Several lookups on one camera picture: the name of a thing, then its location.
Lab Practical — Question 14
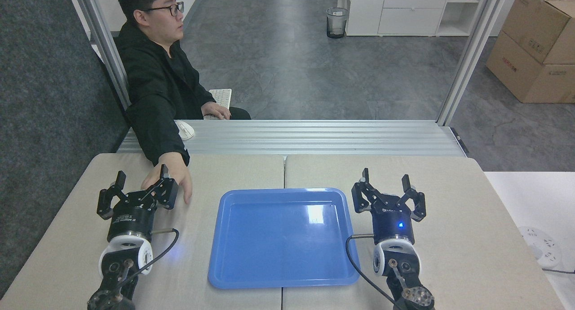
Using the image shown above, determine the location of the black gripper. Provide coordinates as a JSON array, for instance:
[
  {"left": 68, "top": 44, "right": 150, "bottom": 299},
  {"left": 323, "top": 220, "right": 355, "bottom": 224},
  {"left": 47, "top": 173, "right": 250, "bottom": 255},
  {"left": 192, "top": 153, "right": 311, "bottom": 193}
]
[
  {"left": 351, "top": 168, "right": 426, "bottom": 245},
  {"left": 97, "top": 164, "right": 179, "bottom": 242}
]

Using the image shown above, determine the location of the blue plastic tray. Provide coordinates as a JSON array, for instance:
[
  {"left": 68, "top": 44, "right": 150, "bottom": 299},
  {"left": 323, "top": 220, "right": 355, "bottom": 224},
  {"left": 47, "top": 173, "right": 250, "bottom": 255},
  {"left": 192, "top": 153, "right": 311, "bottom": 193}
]
[{"left": 208, "top": 188, "right": 361, "bottom": 289}]

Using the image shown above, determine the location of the person's right hand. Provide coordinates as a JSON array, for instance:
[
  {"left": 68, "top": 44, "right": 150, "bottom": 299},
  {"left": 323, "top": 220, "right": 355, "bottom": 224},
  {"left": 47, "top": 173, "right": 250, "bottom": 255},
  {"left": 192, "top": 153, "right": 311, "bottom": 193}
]
[{"left": 141, "top": 152, "right": 193, "bottom": 205}]

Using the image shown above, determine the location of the person's left hand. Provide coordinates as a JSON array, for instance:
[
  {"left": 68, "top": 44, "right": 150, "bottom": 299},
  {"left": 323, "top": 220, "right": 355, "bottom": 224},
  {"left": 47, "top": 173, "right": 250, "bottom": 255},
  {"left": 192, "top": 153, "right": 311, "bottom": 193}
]
[{"left": 201, "top": 102, "right": 232, "bottom": 120}]

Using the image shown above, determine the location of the white computer mouse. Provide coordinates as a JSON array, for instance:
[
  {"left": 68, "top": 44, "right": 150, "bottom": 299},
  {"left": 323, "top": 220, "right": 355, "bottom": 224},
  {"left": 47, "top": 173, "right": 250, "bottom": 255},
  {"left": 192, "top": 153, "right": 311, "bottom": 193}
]
[{"left": 174, "top": 120, "right": 195, "bottom": 141}]

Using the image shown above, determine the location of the ribbed aluminium platform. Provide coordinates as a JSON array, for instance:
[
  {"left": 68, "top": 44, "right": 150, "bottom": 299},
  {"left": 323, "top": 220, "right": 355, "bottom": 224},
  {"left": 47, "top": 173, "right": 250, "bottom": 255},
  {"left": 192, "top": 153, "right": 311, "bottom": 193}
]
[{"left": 117, "top": 120, "right": 468, "bottom": 157}]

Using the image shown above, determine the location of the person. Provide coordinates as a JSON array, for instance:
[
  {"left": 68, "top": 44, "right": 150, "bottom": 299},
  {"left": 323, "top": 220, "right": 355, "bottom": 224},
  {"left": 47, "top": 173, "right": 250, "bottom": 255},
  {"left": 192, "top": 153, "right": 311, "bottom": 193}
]
[{"left": 115, "top": 0, "right": 251, "bottom": 168}]

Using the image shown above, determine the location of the grey felt partition panel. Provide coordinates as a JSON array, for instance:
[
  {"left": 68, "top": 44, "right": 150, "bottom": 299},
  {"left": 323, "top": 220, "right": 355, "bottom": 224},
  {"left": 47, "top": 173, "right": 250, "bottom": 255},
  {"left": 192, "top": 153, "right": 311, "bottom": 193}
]
[{"left": 0, "top": 0, "right": 131, "bottom": 298}]

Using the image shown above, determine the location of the white keyboard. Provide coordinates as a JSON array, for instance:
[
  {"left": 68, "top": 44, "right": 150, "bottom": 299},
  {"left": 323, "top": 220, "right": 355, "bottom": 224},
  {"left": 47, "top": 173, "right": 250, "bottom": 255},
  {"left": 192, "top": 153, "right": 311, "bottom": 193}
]
[{"left": 203, "top": 89, "right": 233, "bottom": 120}]

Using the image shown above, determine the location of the white side table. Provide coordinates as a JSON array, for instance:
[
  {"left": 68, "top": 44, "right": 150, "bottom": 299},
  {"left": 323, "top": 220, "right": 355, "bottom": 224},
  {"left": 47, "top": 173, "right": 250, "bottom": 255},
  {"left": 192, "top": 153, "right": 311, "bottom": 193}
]
[{"left": 484, "top": 172, "right": 575, "bottom": 310}]

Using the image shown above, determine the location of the round white power strip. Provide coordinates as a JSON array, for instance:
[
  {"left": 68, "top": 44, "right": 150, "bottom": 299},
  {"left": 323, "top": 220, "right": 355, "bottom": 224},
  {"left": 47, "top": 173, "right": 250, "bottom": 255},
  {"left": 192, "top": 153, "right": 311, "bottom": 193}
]
[{"left": 517, "top": 226, "right": 563, "bottom": 269}]

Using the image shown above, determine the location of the large cardboard box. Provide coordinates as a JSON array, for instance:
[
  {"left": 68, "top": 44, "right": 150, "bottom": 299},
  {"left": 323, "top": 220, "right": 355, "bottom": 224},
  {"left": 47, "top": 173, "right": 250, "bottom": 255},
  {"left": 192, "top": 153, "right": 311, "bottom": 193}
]
[{"left": 486, "top": 31, "right": 575, "bottom": 104}]

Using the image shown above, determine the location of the mesh waste bin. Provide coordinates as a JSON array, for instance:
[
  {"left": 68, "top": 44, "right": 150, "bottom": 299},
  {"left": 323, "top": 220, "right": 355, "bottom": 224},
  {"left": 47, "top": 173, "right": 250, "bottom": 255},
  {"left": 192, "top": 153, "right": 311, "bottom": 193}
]
[{"left": 326, "top": 7, "right": 349, "bottom": 39}]

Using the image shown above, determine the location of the white drawer cabinet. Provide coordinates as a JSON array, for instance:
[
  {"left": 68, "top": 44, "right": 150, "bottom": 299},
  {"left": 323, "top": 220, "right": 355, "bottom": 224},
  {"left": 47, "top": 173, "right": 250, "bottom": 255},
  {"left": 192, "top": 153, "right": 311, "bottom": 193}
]
[{"left": 337, "top": 0, "right": 483, "bottom": 37}]

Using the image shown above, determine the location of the small cardboard box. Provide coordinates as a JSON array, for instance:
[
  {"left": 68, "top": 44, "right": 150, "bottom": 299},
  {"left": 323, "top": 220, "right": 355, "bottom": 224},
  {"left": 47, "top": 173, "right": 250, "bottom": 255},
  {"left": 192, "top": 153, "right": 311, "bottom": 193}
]
[{"left": 502, "top": 0, "right": 575, "bottom": 66}]

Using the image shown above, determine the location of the black corner bracket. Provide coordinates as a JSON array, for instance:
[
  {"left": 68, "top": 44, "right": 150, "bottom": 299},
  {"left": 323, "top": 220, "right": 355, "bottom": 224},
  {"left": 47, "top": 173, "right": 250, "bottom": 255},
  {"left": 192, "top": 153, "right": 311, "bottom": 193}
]
[{"left": 450, "top": 127, "right": 469, "bottom": 155}]

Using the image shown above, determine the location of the silver aluminium post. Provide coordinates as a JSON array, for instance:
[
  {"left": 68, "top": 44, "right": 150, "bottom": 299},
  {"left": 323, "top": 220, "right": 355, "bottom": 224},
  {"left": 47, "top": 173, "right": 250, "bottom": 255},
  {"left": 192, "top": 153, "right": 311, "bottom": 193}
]
[
  {"left": 72, "top": 0, "right": 132, "bottom": 111},
  {"left": 437, "top": 0, "right": 512, "bottom": 126}
]

